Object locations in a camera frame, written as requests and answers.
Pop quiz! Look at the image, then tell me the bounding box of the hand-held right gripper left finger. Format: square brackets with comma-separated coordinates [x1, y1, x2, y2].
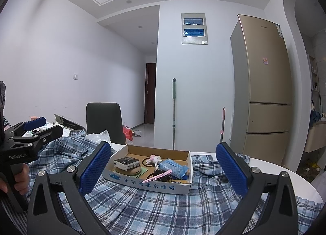
[27, 141, 112, 235]

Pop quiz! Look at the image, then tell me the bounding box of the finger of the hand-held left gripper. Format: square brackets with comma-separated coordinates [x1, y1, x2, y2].
[4, 116, 47, 139]
[9, 125, 64, 154]

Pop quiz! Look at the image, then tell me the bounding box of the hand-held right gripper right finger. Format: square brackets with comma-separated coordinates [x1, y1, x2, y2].
[215, 142, 298, 235]

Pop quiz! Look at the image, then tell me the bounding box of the small black box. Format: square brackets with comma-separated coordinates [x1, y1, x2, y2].
[113, 157, 141, 171]

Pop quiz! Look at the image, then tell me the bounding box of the beige round slotted disc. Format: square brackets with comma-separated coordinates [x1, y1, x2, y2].
[115, 165, 142, 176]

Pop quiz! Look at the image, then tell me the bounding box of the black hair tie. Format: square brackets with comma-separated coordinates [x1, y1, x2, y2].
[147, 169, 174, 182]

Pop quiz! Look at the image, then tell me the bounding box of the blue tissue pack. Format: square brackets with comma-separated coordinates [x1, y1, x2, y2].
[158, 159, 187, 179]

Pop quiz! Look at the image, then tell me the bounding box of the bunny plush hair tie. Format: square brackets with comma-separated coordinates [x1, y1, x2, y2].
[141, 154, 163, 167]

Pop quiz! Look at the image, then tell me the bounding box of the cardboard box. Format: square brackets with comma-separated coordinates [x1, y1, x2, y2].
[102, 144, 192, 195]

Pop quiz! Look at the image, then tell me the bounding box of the pink pen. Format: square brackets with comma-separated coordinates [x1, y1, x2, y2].
[142, 170, 173, 184]

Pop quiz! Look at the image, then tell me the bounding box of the person's left forearm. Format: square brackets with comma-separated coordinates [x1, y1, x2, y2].
[0, 192, 28, 235]

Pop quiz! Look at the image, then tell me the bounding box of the person's left hand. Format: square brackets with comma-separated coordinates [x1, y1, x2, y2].
[0, 163, 30, 196]

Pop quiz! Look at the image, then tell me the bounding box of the clear plastic bag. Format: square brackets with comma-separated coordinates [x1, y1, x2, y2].
[85, 130, 112, 144]

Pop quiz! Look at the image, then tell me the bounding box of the green sticky note pad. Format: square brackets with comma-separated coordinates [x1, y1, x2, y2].
[135, 166, 149, 177]

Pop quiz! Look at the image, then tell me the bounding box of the dark grey chair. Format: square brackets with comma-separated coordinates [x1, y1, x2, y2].
[86, 102, 126, 145]

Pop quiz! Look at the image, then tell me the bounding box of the blue plaid cloth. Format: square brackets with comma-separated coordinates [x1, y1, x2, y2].
[0, 129, 324, 235]

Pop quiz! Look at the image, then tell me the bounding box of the gold refrigerator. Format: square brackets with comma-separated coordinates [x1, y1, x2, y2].
[230, 14, 293, 167]

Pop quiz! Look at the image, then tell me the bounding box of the beige sink cabinet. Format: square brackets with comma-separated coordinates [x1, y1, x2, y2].
[304, 119, 326, 153]

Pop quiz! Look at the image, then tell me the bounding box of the dark brown door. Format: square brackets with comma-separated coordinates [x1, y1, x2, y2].
[144, 62, 157, 125]

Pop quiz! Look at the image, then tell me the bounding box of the blue towel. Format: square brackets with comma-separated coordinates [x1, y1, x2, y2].
[309, 110, 322, 129]

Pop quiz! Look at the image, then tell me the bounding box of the pink handled broom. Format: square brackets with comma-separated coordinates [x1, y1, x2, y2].
[219, 106, 226, 144]

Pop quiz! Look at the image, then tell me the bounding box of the green handled mop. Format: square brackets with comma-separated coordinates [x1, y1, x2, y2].
[171, 78, 177, 150]

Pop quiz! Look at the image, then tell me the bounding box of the wall shelf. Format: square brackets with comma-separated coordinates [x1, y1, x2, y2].
[306, 53, 320, 108]

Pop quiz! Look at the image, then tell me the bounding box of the wall electrical panel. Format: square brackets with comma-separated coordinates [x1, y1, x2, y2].
[181, 13, 209, 45]

